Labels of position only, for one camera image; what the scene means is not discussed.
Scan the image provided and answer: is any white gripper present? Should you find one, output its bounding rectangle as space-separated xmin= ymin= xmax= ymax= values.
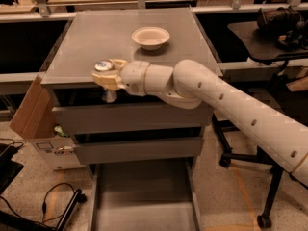
xmin=92 ymin=59 xmax=150 ymax=96

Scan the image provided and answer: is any silver blue redbull can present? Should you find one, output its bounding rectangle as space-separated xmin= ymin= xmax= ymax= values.
xmin=94 ymin=60 xmax=117 ymax=103

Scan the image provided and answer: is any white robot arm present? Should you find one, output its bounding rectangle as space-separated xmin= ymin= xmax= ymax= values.
xmin=92 ymin=60 xmax=308 ymax=186

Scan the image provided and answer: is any grey drawer cabinet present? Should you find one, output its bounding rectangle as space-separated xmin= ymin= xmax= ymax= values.
xmin=40 ymin=7 xmax=223 ymax=178

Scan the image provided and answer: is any grey top drawer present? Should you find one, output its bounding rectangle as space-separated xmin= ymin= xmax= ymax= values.
xmin=52 ymin=102 xmax=213 ymax=134

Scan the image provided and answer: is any grey middle drawer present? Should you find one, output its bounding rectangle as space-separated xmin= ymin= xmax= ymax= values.
xmin=74 ymin=137 xmax=203 ymax=165

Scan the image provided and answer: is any grey open bottom drawer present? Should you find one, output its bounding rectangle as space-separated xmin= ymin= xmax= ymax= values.
xmin=87 ymin=159 xmax=202 ymax=231

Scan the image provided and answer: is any white paper bowl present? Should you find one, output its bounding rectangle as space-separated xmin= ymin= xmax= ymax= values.
xmin=132 ymin=27 xmax=170 ymax=51

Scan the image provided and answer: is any brown cardboard box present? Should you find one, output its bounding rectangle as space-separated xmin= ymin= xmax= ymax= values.
xmin=10 ymin=75 xmax=84 ymax=170

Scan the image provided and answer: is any black side desk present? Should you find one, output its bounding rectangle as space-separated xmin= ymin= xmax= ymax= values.
xmin=228 ymin=21 xmax=308 ymax=63

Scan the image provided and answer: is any black office chair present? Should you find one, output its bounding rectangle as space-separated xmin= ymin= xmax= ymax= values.
xmin=211 ymin=113 xmax=290 ymax=229

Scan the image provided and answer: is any black cable on floor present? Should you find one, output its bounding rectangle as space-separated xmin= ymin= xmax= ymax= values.
xmin=0 ymin=182 xmax=75 ymax=226

